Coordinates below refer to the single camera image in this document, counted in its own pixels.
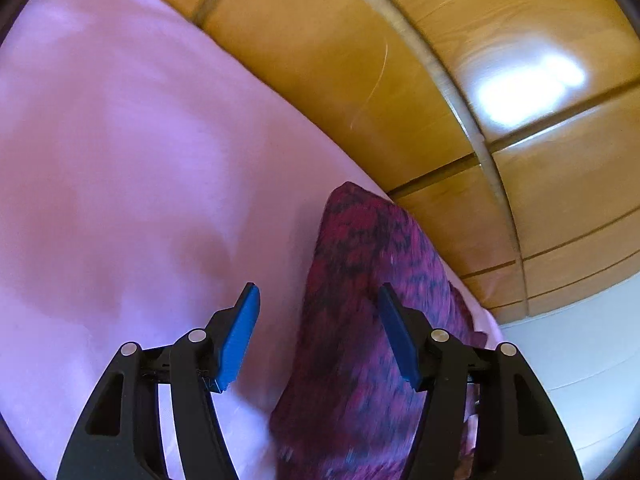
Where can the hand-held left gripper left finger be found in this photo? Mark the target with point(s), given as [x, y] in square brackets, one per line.
[240, 340]

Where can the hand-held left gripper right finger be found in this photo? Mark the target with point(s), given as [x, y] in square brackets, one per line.
[400, 340]

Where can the pink bed sheet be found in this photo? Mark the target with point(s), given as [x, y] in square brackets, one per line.
[125, 160]

